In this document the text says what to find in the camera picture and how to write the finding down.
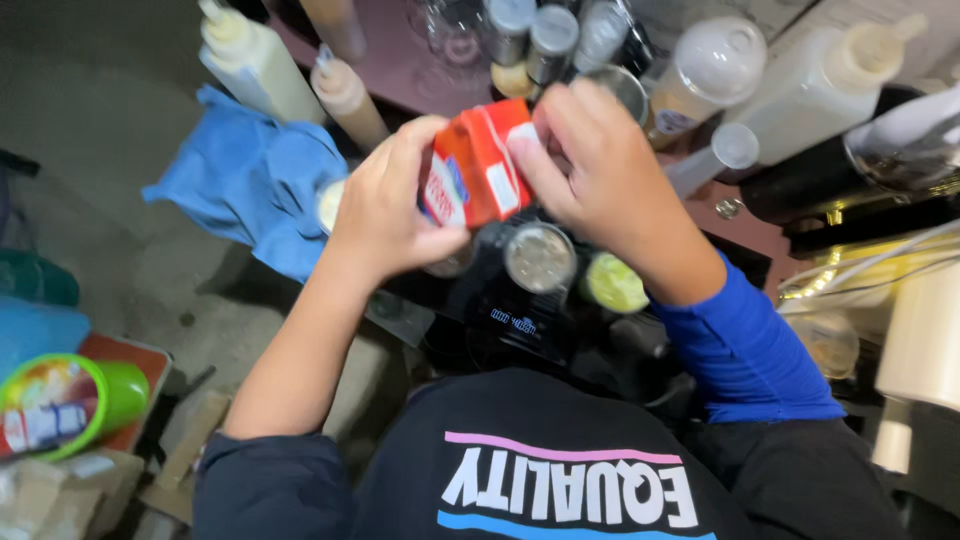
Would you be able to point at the light blue bag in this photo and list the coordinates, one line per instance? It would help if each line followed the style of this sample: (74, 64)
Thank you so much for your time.
(37, 334)

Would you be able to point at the brown cardboard pieces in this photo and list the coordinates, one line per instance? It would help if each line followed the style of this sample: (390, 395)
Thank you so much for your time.
(67, 495)

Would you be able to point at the stack of white paper cups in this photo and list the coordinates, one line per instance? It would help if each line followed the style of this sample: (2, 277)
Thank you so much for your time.
(919, 345)

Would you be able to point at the clear drinking glasses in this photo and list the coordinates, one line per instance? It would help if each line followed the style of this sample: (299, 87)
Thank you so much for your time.
(450, 34)

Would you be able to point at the black and gold machine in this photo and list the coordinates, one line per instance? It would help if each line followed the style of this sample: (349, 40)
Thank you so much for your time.
(862, 187)

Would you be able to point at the pale lid jar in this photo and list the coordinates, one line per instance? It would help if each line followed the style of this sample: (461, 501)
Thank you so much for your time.
(328, 204)

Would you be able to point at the grey lid jar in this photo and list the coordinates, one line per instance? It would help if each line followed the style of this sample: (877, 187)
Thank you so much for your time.
(452, 264)

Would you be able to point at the person's black printed shirt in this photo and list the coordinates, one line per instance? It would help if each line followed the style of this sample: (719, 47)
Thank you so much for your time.
(540, 465)

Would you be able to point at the yellow lid jar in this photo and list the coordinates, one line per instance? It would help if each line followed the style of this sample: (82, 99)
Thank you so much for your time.
(512, 79)

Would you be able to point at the person's right hand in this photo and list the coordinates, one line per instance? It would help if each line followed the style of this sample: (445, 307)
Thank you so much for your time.
(607, 180)

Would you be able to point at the tan squeeze bottle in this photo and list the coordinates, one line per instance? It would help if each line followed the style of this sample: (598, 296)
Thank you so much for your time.
(352, 101)
(336, 26)

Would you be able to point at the black jar rack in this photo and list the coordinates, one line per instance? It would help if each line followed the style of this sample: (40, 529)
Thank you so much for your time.
(517, 322)

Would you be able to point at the dome-lid syrup bottle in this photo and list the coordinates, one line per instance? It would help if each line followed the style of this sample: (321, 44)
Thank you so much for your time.
(705, 71)

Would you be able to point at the metal bolt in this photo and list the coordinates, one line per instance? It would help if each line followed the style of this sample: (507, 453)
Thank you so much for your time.
(729, 208)

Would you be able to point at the metal cup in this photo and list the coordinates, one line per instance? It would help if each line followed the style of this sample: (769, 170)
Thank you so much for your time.
(626, 90)

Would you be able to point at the cream squeeze bottle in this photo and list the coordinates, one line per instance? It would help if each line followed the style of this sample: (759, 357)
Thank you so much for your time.
(259, 67)

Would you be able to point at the silver lid jar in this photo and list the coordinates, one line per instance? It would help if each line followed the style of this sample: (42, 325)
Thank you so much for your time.
(540, 259)

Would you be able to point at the green lid jar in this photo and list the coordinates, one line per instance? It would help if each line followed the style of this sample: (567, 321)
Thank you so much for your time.
(616, 283)

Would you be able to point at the orange box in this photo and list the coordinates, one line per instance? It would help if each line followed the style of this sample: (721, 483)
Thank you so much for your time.
(142, 356)

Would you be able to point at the person's left hand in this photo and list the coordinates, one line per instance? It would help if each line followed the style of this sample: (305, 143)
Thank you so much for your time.
(375, 210)

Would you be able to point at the large white squeeze bottle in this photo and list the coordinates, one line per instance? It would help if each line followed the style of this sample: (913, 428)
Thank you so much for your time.
(817, 86)

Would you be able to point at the blue cloth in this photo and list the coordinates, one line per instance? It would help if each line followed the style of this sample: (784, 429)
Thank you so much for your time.
(247, 184)

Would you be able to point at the green printed cup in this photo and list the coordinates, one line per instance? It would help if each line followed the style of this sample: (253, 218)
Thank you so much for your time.
(56, 405)

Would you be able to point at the dark green bag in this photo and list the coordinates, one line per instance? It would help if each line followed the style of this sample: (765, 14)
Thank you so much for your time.
(34, 277)

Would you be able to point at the clear plastic cup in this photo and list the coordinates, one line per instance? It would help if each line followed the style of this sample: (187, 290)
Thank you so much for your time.
(825, 345)

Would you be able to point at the metal shaker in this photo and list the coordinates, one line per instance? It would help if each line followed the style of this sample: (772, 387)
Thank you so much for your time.
(600, 34)
(551, 45)
(508, 30)

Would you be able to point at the orange-red drink carton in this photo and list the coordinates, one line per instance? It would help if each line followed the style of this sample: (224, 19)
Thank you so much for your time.
(476, 165)

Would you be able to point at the small clear squeeze bottle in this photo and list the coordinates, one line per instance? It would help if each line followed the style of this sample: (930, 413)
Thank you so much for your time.
(712, 161)

